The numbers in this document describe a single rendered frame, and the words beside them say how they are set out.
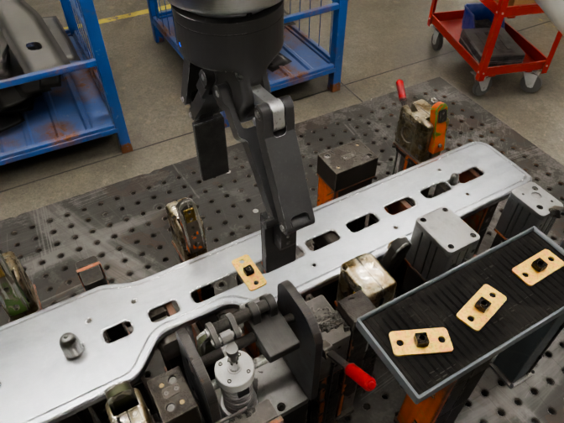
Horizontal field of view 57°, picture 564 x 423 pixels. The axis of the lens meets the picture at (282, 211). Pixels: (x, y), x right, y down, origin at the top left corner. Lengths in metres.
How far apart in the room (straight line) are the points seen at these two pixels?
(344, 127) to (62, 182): 1.59
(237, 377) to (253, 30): 0.55
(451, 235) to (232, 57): 0.70
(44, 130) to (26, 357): 2.09
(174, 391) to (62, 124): 2.36
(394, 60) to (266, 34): 3.38
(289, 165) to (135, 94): 3.08
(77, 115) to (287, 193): 2.71
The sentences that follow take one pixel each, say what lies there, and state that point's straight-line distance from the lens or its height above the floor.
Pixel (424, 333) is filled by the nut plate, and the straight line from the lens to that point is 0.77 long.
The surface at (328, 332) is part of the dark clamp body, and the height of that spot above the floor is 1.07.
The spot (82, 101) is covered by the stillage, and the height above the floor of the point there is 0.16.
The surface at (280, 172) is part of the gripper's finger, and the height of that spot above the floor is 1.57.
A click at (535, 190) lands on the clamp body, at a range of 1.21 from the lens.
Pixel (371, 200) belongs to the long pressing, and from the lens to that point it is 1.17.
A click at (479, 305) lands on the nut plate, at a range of 0.82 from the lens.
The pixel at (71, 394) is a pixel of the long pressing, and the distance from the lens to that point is 0.95.
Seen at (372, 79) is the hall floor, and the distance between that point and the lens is 3.49.
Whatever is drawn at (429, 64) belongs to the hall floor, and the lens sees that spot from 3.74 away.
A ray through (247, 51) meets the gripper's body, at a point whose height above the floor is 1.64.
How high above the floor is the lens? 1.81
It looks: 46 degrees down
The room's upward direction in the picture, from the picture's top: straight up
